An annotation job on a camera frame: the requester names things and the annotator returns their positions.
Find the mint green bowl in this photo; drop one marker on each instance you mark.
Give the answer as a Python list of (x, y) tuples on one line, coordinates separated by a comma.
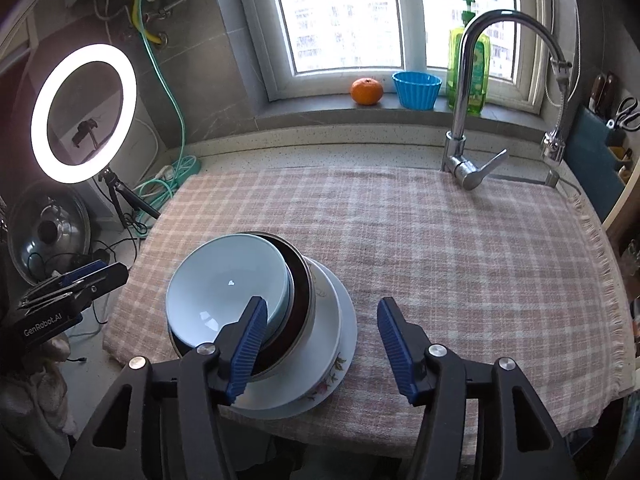
[(225, 270)]

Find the chrome kitchen faucet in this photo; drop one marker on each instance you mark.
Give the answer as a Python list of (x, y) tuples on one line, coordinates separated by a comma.
[(460, 125)]

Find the person's left hand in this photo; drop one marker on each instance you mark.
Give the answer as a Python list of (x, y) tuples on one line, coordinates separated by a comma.
[(47, 357)]

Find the black tripod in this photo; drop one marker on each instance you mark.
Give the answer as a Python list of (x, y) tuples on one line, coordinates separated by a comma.
[(116, 195)]

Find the pink plaid cloth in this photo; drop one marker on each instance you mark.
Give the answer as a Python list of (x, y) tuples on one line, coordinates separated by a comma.
[(425, 240)]

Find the green dish soap bottle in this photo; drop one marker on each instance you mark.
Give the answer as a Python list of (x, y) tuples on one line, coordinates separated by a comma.
[(482, 80)]

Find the orange tangerine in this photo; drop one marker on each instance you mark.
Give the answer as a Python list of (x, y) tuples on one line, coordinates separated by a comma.
[(367, 92)]

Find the plain white plate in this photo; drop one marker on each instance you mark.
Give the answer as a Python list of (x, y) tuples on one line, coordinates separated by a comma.
[(280, 402)]

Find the person's left forearm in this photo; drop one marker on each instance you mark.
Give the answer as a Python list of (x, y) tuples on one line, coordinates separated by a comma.
[(30, 410)]

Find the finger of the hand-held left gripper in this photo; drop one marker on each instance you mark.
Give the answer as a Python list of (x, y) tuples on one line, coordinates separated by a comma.
[(80, 272), (102, 282)]

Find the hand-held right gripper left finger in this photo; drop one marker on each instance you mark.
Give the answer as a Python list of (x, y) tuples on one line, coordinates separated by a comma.
[(247, 355)]

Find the blue knife holder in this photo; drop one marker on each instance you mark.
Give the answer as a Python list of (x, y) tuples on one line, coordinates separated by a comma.
[(590, 160)]

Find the blue fluted cup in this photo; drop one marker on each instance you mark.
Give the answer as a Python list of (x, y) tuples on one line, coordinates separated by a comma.
[(417, 92)]

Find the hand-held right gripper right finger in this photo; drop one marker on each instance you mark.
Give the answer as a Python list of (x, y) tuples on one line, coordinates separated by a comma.
[(395, 355)]

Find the red steel bowl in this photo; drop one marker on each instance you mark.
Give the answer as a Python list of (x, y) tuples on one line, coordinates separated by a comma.
[(300, 300)]

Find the white patterned bowl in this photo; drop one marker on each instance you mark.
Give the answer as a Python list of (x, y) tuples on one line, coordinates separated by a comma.
[(327, 320)]

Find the teal power strip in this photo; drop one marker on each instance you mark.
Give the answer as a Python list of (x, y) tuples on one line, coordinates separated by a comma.
[(187, 170)]

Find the white window frame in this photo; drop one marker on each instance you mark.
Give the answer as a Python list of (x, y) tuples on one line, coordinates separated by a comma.
[(407, 15)]

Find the floral rimmed white plate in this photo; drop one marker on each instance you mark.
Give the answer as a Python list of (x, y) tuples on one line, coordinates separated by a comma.
[(330, 382)]

